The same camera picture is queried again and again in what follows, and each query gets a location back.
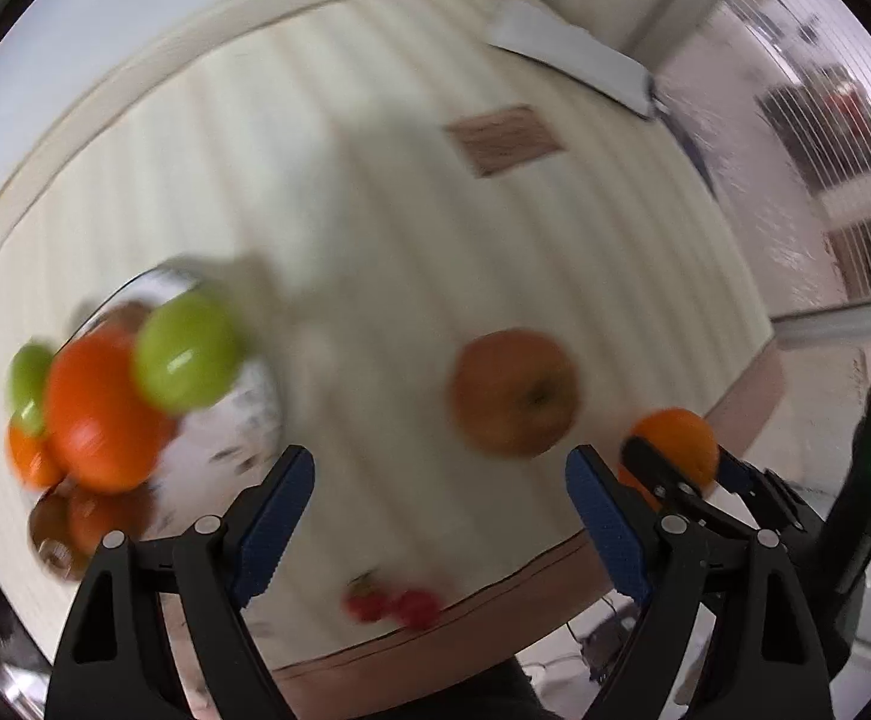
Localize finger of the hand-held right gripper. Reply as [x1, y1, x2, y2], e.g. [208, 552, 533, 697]
[716, 444, 819, 541]
[621, 435, 714, 533]

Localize brown square coaster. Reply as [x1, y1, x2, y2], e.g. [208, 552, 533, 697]
[443, 105, 566, 179]

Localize oval floral plate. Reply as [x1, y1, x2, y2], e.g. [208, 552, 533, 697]
[31, 259, 287, 578]

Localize striped cloth with pink border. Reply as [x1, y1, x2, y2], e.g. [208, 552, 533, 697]
[0, 0, 785, 717]

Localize green apple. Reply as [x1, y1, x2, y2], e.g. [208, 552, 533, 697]
[131, 289, 245, 413]
[7, 343, 58, 437]

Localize brownish tomato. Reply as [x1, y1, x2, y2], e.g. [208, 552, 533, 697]
[448, 328, 581, 460]

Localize large orange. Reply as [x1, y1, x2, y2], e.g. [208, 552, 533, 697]
[44, 326, 178, 494]

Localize sliding glass door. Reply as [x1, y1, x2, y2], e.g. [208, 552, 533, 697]
[653, 0, 871, 466]

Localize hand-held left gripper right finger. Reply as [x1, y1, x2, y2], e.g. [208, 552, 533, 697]
[564, 445, 834, 720]

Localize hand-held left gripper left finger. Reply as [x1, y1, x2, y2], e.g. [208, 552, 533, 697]
[44, 445, 317, 720]

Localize small orange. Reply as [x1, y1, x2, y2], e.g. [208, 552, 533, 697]
[4, 420, 69, 490]
[619, 407, 722, 511]

